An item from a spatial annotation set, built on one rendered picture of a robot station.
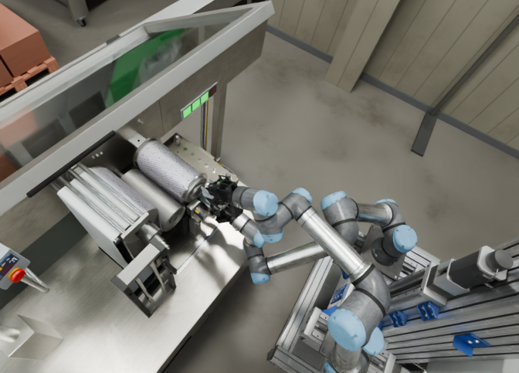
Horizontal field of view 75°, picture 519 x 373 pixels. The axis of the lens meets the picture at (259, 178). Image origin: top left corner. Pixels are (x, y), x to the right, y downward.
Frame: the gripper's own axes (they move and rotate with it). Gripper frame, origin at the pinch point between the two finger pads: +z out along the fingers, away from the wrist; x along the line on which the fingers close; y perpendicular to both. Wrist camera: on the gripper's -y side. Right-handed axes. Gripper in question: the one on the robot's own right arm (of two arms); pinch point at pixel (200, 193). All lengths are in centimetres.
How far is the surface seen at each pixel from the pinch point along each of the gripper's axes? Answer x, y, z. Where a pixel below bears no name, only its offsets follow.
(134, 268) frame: 43, 35, -14
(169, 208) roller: 17.7, 14.3, -0.3
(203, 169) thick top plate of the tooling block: -12.7, -6.1, 9.3
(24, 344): 78, 7, 4
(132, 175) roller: 16.9, 14.2, 19.9
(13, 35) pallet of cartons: -34, -69, 223
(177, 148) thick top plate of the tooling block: -13.1, -6.1, 26.5
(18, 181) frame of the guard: 49, 88, -9
